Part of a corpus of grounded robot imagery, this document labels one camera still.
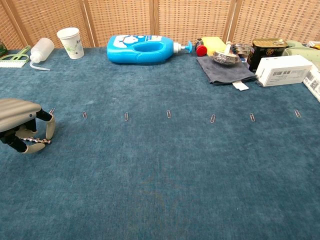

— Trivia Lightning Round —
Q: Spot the white paper cup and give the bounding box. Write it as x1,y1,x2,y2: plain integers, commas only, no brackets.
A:
56,27,85,60

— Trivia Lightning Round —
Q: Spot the white cardboard box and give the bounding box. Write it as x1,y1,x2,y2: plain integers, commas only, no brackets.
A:
254,54,313,88

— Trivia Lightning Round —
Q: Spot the grey cloth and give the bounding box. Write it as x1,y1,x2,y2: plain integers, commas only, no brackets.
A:
196,55,257,91

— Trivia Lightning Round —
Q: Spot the black gold meat can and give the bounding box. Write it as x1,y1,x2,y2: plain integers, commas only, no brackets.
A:
248,38,289,73

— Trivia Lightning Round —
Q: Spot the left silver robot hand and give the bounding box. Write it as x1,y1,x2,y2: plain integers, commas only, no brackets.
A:
0,98,57,155

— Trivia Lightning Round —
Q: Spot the blue carpet table cover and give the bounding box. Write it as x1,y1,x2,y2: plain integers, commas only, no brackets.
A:
0,46,320,240

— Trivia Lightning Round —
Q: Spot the binder clip pack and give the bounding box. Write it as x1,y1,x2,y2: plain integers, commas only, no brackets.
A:
231,42,255,60

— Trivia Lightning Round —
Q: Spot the green dustpan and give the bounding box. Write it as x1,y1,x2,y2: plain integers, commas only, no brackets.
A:
282,39,320,65

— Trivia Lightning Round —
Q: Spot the pastel tissue pack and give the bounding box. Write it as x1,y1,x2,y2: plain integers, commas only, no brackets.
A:
302,65,320,103

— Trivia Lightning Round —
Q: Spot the blue detergent pump bottle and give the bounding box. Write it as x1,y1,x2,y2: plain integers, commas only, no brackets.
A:
106,34,194,66

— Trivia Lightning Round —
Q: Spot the wicker folding screen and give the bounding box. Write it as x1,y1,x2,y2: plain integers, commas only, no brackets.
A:
0,0,320,51

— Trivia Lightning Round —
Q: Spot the white squeeze wash bottle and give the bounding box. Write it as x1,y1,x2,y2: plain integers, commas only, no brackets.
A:
29,37,55,72

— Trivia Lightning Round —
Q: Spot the green hand brush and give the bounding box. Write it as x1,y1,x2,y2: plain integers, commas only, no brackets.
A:
0,45,32,69

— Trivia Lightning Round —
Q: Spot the silver magnet rod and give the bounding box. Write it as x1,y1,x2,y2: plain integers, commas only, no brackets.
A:
16,136,52,145

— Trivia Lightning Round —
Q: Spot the yellow sponge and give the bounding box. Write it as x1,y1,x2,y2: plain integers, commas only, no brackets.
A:
201,36,227,57

